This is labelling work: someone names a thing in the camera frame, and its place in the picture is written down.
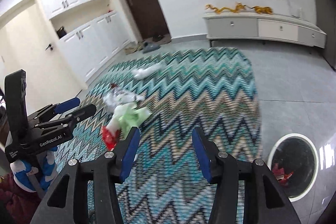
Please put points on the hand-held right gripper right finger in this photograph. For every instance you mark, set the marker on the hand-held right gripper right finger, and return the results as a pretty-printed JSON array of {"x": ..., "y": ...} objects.
[{"x": 203, "y": 158}]

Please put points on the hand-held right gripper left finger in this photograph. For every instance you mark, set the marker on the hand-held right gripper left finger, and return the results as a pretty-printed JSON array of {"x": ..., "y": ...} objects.
[{"x": 130, "y": 155}]

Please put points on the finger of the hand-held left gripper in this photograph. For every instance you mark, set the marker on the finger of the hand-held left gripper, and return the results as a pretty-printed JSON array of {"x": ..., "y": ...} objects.
[
  {"x": 68, "y": 103},
  {"x": 84, "y": 111}
]

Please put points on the red snack packet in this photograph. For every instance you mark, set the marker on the red snack packet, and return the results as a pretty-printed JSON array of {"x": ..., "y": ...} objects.
[{"x": 109, "y": 138}]

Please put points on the green white plastic bag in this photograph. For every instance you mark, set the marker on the green white plastic bag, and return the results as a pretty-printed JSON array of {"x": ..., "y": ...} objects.
[{"x": 128, "y": 119}]

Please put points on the clear plastic wrapper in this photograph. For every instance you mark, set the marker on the clear plastic wrapper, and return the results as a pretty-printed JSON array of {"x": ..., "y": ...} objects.
[{"x": 118, "y": 95}]

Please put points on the white tissue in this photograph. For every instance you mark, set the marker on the white tissue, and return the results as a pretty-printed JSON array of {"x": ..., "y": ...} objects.
[{"x": 144, "y": 71}]

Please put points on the white round waste bin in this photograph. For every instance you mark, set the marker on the white round waste bin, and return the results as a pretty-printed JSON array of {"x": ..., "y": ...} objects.
[{"x": 307, "y": 182}]

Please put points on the person's left hand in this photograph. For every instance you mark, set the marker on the person's left hand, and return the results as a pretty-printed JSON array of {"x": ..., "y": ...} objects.
[{"x": 23, "y": 174}]

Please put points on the white floor cabinet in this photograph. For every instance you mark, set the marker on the white floor cabinet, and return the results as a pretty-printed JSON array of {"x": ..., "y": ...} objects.
[{"x": 92, "y": 48}]

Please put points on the zigzag knitted blanket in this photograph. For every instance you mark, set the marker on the zigzag knitted blanket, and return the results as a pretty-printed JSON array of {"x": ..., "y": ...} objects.
[{"x": 197, "y": 92}]

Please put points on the black bag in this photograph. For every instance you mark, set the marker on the black bag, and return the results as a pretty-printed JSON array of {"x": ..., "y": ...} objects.
[{"x": 61, "y": 33}]

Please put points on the cream interior door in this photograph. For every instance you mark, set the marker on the cream interior door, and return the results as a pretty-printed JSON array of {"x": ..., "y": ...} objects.
[{"x": 29, "y": 43}]

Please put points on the pair of beige shoes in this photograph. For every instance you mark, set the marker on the pair of beige shoes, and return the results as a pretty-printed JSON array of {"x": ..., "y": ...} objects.
[{"x": 132, "y": 48}]

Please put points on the dark red cloth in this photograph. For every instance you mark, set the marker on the dark red cloth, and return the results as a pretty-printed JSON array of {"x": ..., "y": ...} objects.
[{"x": 10, "y": 195}]

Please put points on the grey slipper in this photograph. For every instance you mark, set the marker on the grey slipper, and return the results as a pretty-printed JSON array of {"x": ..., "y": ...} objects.
[{"x": 150, "y": 47}]

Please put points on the small red item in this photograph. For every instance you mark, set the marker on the small red item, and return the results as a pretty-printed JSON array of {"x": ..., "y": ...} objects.
[{"x": 111, "y": 10}]

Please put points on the pair of black shoes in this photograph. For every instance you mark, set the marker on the pair of black shoes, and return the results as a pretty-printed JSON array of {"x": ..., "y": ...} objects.
[{"x": 157, "y": 37}]

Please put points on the white grey television cabinet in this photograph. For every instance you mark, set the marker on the white grey television cabinet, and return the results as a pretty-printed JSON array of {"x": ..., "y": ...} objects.
[{"x": 231, "y": 27}]

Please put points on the golden dragon figurine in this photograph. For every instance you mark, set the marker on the golden dragon figurine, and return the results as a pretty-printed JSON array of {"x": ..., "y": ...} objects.
[{"x": 225, "y": 8}]

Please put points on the golden tiger figurine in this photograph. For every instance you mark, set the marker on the golden tiger figurine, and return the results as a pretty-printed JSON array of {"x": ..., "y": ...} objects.
[{"x": 263, "y": 10}]

